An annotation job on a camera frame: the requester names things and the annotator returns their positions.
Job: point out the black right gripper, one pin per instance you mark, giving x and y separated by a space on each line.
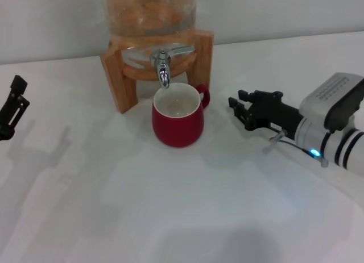
270 112

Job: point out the red ceramic cup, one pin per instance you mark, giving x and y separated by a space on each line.
176 129

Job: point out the wooden dispenser stand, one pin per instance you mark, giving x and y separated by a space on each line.
203 61

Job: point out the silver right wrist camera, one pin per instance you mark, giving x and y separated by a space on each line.
332 101

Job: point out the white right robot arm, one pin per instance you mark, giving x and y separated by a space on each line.
335 149

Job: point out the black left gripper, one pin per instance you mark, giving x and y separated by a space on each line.
5 131

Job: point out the glass water dispenser jar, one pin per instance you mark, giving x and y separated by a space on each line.
148 13

